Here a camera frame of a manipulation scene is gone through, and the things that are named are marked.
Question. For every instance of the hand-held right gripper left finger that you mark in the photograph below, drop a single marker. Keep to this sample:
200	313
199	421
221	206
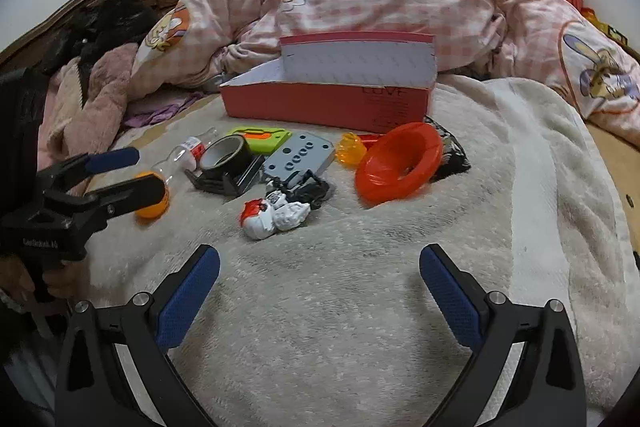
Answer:
187	302

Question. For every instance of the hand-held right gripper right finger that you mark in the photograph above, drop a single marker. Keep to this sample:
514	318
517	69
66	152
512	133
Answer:
450	299

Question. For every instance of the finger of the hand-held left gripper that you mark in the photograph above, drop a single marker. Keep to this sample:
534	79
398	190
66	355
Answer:
130	197
112	158

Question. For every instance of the orange ball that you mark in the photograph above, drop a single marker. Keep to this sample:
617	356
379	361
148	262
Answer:
151	212

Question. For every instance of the small clear bottle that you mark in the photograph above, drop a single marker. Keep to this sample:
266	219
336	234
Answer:
187	149

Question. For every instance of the dark grey plastic holder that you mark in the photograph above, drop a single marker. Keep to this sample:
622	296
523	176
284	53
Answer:
220	185

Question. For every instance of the white and red figure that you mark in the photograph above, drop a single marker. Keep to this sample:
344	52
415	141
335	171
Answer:
270	220

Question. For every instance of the black tape roll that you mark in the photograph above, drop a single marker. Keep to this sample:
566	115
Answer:
244	157

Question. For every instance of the red plastic funnel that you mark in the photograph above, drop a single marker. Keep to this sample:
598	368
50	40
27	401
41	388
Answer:
385	183

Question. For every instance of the black wave-patterned pouch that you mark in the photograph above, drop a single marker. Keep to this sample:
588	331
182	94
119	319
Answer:
453	157

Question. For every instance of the black toy figure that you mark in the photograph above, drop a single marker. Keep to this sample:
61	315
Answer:
311	192

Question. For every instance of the grey plate with holes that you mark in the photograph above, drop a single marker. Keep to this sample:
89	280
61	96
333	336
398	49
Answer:
310	155

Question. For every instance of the red cardboard box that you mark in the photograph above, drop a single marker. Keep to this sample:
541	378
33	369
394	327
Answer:
325	107

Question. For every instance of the person's left hand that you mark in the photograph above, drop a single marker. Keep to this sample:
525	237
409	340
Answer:
62	281

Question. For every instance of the purple cloth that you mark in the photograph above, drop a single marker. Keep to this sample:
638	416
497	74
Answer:
160	109

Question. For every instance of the pink fluffy garment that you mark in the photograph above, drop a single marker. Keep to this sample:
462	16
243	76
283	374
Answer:
105	82

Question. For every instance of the white towel blanket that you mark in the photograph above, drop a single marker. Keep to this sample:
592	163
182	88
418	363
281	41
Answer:
325	287

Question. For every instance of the black garment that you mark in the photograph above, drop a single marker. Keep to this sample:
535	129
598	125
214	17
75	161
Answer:
110	22

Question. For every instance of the green utility knife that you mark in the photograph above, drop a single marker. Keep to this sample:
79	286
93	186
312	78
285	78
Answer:
270	139

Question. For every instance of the red lighter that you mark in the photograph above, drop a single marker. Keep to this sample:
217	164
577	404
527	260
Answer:
371	138

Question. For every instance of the orange translucent flame piece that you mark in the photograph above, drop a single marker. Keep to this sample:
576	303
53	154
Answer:
347	150

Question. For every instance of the tan bed sheet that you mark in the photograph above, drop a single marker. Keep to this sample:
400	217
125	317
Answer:
617	177

